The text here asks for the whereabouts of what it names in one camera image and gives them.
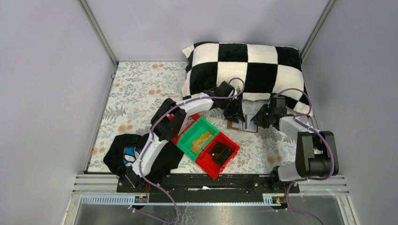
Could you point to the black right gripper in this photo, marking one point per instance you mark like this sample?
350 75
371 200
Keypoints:
264 114

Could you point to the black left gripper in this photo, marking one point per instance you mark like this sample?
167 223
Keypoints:
233 108

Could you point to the brown leather card holder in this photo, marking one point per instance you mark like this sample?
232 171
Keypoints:
247 126

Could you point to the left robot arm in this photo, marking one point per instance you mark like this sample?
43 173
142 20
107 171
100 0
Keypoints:
167 123

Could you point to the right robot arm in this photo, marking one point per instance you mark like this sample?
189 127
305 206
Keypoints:
316 153

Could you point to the black card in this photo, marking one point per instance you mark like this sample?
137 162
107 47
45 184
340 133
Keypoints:
220 153

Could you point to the red bin with white cards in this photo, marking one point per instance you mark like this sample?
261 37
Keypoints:
190 120

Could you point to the red bin with black cards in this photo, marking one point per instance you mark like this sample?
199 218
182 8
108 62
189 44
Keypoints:
205 162

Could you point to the yellow card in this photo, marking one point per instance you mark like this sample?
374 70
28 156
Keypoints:
199 143

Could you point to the green plastic bin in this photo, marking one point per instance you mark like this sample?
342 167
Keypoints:
193 133

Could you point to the black white checkered pillow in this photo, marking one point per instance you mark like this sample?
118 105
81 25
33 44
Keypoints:
259 70

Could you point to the black cloth with blue print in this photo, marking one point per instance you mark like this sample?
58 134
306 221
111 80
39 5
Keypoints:
126 148

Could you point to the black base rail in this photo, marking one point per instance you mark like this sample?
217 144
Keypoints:
248 183

